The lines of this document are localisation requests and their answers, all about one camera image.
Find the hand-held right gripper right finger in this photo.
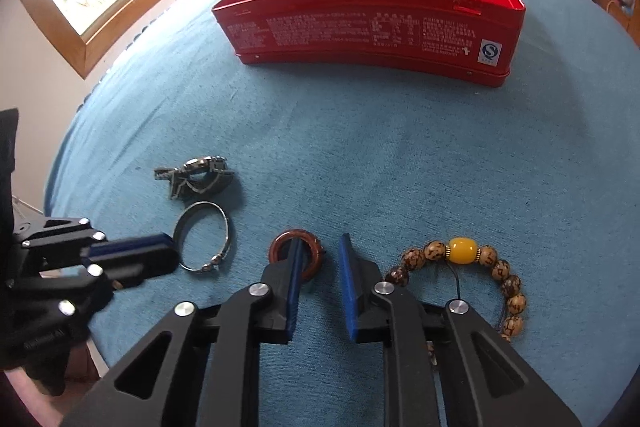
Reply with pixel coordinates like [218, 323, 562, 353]
[337, 233, 583, 427]

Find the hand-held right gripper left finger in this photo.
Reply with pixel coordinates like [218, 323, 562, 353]
[60, 238, 307, 427]

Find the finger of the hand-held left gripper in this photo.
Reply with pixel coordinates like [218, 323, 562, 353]
[20, 217, 175, 260]
[50, 247, 180, 313]

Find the brown ring with gold pendant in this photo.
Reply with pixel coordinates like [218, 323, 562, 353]
[268, 228, 326, 283]

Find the silver bangle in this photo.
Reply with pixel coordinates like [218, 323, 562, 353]
[172, 202, 232, 275]

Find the red tin box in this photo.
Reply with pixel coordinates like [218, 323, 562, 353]
[211, 0, 527, 88]

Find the dark cloth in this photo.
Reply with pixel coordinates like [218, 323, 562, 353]
[0, 108, 21, 228]

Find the brown wooden bead bracelet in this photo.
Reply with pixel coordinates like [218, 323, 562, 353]
[384, 237, 527, 373]

